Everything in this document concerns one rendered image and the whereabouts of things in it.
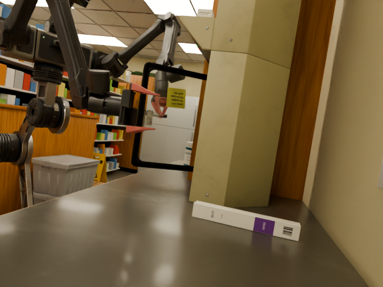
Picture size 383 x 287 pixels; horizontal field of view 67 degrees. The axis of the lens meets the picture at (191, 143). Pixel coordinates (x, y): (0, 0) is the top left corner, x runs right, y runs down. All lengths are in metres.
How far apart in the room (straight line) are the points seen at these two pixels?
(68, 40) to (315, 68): 0.92
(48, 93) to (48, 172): 1.59
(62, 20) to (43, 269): 0.73
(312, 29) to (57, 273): 1.20
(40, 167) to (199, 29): 2.47
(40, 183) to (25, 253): 2.66
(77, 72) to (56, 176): 2.17
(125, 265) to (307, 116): 0.97
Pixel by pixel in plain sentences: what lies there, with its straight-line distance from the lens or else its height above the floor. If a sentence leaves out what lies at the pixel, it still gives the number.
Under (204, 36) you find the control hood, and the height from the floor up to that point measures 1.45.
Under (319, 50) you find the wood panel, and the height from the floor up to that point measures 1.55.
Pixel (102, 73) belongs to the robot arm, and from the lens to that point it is 0.87.
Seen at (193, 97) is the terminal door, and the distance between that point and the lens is 1.17.
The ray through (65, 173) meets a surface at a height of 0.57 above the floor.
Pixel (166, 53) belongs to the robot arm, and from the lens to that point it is 1.34.
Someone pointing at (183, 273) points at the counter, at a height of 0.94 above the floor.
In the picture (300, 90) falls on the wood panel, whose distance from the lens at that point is 1.28.
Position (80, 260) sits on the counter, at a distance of 0.51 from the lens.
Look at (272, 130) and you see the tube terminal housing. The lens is 0.99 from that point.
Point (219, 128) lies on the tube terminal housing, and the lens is 0.88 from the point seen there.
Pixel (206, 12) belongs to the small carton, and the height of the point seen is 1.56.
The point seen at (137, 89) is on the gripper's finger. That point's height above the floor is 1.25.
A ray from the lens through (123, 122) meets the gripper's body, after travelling 0.85.
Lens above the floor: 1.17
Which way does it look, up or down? 3 degrees down
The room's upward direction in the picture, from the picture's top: 8 degrees clockwise
